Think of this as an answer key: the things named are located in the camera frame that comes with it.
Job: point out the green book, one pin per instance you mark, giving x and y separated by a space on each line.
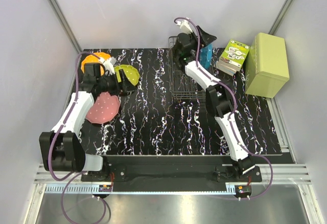
232 58

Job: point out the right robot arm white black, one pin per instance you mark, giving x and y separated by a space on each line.
219 99

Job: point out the blue dotted plate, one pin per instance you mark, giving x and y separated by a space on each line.
206 56

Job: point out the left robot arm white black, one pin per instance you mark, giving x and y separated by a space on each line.
60 148

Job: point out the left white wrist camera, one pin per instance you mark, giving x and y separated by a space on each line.
108 64

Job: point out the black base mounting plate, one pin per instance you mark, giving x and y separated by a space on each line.
216 173

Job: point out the orange dotted plate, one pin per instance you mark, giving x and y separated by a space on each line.
93 59

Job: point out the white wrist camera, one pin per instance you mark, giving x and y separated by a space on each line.
185 24
108 64

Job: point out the black wire dish rack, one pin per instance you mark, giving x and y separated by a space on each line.
182 87

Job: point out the green dotted plate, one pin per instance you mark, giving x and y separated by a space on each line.
131 73

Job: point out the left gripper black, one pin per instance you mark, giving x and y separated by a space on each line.
123 83

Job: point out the pink dotted plate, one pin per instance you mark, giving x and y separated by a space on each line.
105 108

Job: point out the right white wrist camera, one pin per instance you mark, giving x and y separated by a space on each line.
185 24

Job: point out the light green box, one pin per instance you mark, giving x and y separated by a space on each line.
266 67

